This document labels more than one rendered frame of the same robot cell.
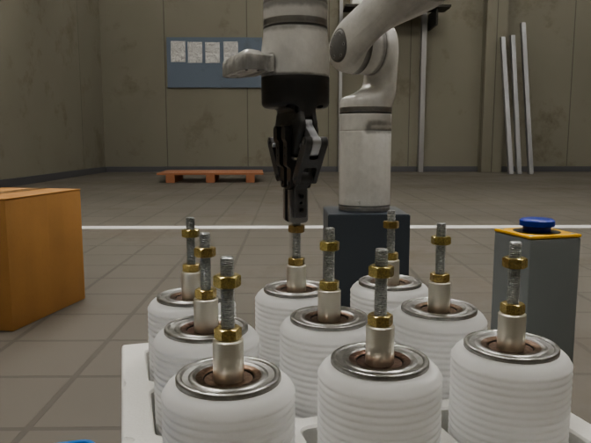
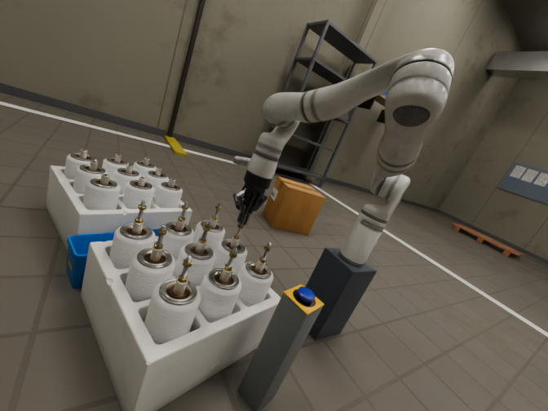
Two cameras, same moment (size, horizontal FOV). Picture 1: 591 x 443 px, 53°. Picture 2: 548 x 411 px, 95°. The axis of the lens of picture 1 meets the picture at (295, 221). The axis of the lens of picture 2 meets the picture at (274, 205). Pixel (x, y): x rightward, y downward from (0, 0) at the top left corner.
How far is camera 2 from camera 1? 0.70 m
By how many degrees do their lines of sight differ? 52
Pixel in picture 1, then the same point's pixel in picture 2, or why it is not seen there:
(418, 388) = (136, 266)
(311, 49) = (255, 164)
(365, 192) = (346, 249)
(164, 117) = (486, 201)
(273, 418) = (120, 242)
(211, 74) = (532, 191)
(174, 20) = (527, 155)
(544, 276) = (282, 315)
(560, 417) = (155, 320)
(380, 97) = (375, 210)
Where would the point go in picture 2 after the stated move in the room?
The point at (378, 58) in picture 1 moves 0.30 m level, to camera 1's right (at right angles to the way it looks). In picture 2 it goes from (385, 192) to (496, 247)
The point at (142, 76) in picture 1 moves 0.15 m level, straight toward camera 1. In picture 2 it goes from (486, 177) to (486, 176)
